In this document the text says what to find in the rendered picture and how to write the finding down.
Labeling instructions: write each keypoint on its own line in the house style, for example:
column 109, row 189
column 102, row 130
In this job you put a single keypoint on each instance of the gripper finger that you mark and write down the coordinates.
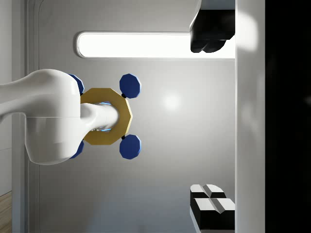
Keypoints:
column 211, row 26
column 213, row 218

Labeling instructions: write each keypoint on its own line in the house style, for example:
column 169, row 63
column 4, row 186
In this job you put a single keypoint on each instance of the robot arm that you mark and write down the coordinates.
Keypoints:
column 48, row 109

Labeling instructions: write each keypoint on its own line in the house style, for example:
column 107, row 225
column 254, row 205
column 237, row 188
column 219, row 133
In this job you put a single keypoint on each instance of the drone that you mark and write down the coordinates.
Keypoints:
column 125, row 109

